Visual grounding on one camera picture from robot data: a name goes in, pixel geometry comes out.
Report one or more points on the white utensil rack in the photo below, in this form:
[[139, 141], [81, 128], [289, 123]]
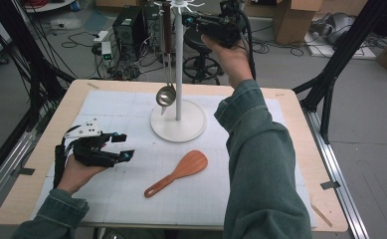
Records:
[[194, 122]]

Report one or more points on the wooden rice paddle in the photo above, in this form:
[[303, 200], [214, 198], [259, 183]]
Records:
[[189, 164]]

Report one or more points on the grey floor appliance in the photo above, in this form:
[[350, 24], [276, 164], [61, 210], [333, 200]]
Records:
[[337, 28]]

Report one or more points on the white box green display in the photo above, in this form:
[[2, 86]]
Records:
[[106, 49]]

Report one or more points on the slim black computer tower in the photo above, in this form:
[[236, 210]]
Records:
[[154, 30]]

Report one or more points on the white round table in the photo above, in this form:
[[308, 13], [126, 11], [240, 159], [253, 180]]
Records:
[[48, 7]]

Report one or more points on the person's right hand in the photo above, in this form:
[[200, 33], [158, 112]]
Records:
[[234, 63]]

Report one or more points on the aluminium rail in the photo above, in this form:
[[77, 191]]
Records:
[[7, 169], [350, 215]]

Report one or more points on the metal spatula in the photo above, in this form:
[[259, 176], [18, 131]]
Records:
[[163, 110]]

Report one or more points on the black round stool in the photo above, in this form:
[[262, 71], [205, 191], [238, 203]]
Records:
[[197, 69]]

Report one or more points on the black tape strip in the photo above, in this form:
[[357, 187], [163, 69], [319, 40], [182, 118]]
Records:
[[27, 171], [330, 185]]

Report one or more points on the white power strip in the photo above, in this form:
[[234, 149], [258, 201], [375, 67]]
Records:
[[100, 36]]

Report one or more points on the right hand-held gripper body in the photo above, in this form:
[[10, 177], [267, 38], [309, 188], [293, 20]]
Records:
[[221, 30]]

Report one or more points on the large open cardboard box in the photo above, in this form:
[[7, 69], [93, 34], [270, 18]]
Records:
[[293, 23]]

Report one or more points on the white grid mat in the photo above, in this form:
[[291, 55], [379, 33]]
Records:
[[114, 103]]

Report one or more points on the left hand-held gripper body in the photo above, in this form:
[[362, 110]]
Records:
[[88, 152]]

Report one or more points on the large black computer tower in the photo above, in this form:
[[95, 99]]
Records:
[[128, 33]]

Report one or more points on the person's left hand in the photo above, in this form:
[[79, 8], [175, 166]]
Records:
[[75, 176]]

